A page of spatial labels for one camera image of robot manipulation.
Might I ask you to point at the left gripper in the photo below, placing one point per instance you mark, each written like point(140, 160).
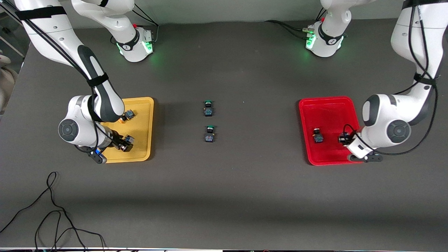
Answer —
point(343, 138)

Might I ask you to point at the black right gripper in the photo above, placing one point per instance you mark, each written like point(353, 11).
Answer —
point(112, 139)

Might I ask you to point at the yellow mushroom push button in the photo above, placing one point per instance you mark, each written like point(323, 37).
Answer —
point(128, 114)
point(129, 139)

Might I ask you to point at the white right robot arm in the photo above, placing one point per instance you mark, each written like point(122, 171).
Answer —
point(101, 94)

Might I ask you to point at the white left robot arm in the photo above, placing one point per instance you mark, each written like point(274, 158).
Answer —
point(385, 119)

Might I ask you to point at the yellow plastic tray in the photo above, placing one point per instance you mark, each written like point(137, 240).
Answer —
point(143, 122)

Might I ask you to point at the red plastic tray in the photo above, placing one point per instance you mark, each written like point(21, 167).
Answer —
point(329, 112)

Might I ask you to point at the green push button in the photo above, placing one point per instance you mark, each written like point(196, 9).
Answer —
point(208, 108)
point(210, 134)

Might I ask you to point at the white background object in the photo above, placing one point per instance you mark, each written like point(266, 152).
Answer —
point(6, 80)

